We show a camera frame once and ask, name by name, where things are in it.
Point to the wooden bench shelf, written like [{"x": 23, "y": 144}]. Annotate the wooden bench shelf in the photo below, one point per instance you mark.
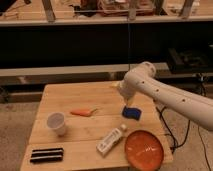
[{"x": 65, "y": 70}]

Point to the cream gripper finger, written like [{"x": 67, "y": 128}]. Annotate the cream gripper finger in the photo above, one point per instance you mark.
[{"x": 129, "y": 103}]

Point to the white plastic bottle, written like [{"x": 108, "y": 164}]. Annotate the white plastic bottle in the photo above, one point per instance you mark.
[{"x": 111, "y": 139}]

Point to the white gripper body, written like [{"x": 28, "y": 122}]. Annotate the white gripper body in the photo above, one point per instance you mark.
[{"x": 125, "y": 90}]

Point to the blue sponge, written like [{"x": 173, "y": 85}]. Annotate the blue sponge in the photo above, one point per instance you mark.
[{"x": 131, "y": 113}]

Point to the orange plate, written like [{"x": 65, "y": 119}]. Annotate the orange plate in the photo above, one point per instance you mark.
[{"x": 144, "y": 151}]

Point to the orange pepper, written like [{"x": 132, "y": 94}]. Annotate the orange pepper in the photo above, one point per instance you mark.
[{"x": 83, "y": 112}]

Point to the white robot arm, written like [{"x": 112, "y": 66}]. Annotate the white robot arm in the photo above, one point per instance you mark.
[{"x": 141, "y": 79}]

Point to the black ridged block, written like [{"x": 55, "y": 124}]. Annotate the black ridged block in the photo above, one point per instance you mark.
[{"x": 47, "y": 155}]

